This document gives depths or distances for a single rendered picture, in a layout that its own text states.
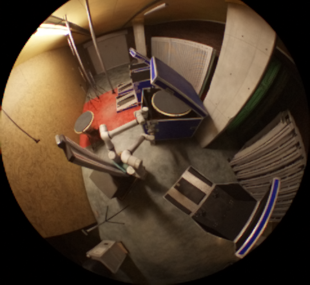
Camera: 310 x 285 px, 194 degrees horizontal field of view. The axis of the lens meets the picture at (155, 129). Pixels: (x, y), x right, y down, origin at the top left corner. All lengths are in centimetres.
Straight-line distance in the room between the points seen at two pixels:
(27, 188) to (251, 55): 354
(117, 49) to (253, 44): 796
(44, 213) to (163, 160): 289
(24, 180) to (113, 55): 830
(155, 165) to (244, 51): 264
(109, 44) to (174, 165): 837
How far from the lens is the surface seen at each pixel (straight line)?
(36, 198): 221
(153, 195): 225
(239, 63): 146
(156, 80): 106
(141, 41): 522
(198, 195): 241
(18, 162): 220
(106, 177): 161
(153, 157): 228
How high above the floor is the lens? 221
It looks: 59 degrees down
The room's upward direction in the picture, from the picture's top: 5 degrees counter-clockwise
